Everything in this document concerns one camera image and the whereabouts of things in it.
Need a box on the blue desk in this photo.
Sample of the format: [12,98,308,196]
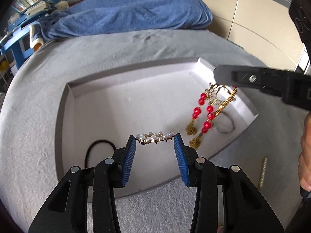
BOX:
[1,0,58,70]

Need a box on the white pearl bracelet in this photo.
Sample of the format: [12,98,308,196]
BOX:
[135,131,176,146]

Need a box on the stack of papers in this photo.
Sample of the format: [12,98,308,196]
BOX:
[25,1,54,15]

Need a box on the red bead gold jewelry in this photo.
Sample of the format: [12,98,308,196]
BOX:
[185,83,238,149]

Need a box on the thin silver bangle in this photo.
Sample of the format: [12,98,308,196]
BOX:
[213,113,235,134]

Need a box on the blue folded blanket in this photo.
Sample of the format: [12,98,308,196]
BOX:
[32,0,213,42]

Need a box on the black hair tie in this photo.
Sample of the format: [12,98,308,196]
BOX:
[84,139,117,168]

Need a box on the white plush toy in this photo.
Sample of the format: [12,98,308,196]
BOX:
[55,1,69,10]

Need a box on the grey bed cover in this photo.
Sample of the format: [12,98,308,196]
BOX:
[1,30,306,232]

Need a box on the grey shallow cardboard box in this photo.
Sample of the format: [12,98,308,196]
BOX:
[55,58,259,198]

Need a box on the person's right hand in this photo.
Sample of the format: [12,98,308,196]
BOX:
[298,113,311,191]

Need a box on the cream twisted hair clip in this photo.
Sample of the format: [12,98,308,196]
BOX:
[257,157,268,190]

